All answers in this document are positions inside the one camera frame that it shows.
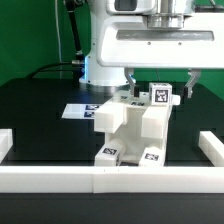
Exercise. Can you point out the white tagged cube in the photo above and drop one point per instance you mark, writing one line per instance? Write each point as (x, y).
(160, 93)

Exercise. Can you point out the white left fence block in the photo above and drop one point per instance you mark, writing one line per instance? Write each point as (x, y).
(6, 142)

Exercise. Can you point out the white tag plate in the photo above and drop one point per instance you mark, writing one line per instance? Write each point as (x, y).
(80, 111)

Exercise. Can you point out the white front fence rail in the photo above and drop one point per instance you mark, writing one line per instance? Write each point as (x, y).
(53, 179)

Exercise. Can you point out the white chair seat part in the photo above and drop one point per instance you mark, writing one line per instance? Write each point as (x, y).
(135, 145)

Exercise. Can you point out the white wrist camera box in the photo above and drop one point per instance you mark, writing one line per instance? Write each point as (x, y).
(130, 6)

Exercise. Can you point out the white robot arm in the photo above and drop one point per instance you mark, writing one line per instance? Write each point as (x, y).
(168, 14)

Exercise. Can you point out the white chair back frame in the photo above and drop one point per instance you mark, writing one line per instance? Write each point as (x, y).
(134, 114)

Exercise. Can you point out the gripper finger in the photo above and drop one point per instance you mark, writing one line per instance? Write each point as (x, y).
(135, 89)
(194, 75)

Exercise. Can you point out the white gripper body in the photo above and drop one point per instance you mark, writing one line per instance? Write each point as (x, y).
(128, 41)

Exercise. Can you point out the white fence rail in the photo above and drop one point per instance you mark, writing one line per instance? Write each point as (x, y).
(212, 147)
(53, 179)

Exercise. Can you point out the white right fence rail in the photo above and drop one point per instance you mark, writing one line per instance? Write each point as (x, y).
(212, 147)

